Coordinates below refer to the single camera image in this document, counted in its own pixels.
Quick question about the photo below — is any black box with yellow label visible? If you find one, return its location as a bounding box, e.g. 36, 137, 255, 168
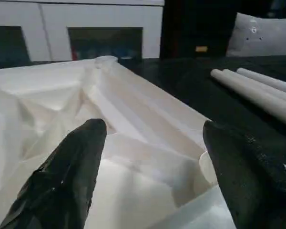
160, 0, 238, 58

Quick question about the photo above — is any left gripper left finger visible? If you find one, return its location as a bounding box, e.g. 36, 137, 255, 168
0, 118, 108, 229

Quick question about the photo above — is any white plastic table top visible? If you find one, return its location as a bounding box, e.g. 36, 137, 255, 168
0, 55, 237, 229

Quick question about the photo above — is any white glass-door cabinet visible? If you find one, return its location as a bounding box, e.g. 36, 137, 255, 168
0, 0, 165, 63

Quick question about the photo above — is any grey cushion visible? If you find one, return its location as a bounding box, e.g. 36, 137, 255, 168
225, 12, 286, 58

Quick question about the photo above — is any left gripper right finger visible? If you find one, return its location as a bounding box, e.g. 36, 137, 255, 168
202, 120, 286, 229

